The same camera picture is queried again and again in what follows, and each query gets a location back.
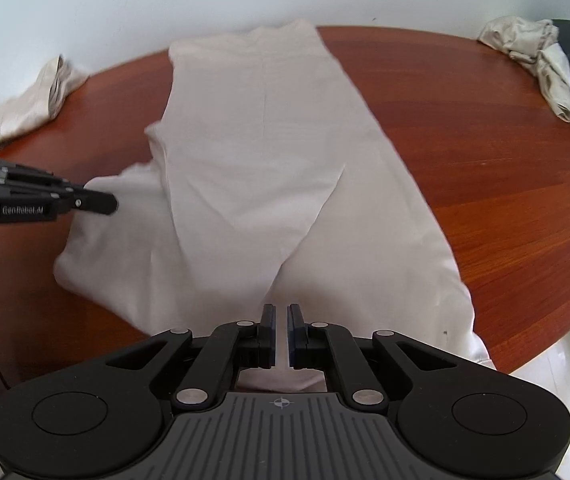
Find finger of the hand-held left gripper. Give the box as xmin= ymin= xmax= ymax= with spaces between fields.
xmin=0 ymin=162 xmax=88 ymax=195
xmin=52 ymin=186 xmax=118 ymax=217

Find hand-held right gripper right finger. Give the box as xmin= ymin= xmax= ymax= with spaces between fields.
xmin=286 ymin=303 xmax=458 ymax=413

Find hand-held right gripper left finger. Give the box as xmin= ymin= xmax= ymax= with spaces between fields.
xmin=105 ymin=303 xmax=278 ymax=413

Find beige trousers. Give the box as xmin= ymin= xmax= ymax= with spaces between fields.
xmin=54 ymin=19 xmax=498 ymax=393

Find folded beige garment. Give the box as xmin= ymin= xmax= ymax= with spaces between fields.
xmin=0 ymin=55 xmax=90 ymax=158

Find crumpled beige garment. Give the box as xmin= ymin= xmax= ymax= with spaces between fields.
xmin=478 ymin=15 xmax=570 ymax=123

